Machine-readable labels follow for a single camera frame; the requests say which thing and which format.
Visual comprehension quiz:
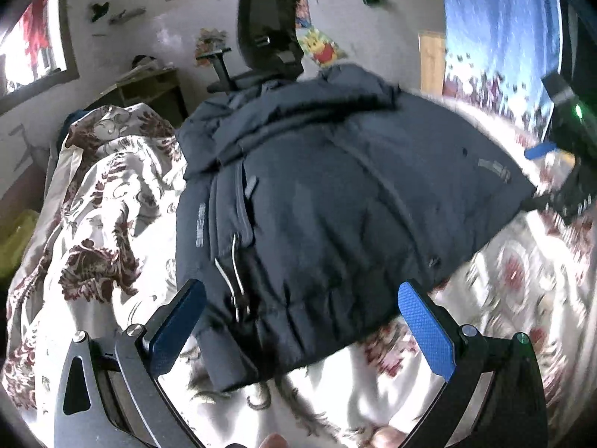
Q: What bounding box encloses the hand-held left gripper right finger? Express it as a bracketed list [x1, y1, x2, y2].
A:
[398, 280, 550, 448]

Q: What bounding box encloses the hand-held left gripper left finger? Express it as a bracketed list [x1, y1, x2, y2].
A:
[53, 279, 208, 448]

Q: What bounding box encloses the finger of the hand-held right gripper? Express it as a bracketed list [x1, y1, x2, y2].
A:
[523, 144, 561, 160]
[522, 195, 566, 215]

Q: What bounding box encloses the dark navy padded jacket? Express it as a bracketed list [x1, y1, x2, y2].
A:
[174, 62, 538, 393]

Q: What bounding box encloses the blue dotted curtain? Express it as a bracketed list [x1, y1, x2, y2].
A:
[441, 0, 575, 143]

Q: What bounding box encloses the light wooden board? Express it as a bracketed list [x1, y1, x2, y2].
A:
[418, 30, 448, 97]

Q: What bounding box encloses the white floral satin blanket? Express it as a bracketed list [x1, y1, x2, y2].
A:
[0, 81, 597, 448]

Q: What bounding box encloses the yellow-green cloth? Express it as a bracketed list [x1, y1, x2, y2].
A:
[0, 209, 41, 281]

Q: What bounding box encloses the wooden desk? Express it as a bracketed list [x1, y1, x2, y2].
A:
[88, 68, 190, 128]

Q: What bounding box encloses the yellow bear poster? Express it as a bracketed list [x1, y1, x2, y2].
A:
[298, 28, 348, 67]

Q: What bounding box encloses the colourful cartoon sticker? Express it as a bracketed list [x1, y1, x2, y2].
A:
[193, 28, 229, 59]

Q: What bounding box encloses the black office chair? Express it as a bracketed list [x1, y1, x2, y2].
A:
[196, 0, 307, 95]

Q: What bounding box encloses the red hanging decoration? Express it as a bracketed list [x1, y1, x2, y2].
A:
[22, 0, 53, 75]

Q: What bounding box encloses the window with dark frame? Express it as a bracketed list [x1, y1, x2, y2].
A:
[0, 0, 81, 113]

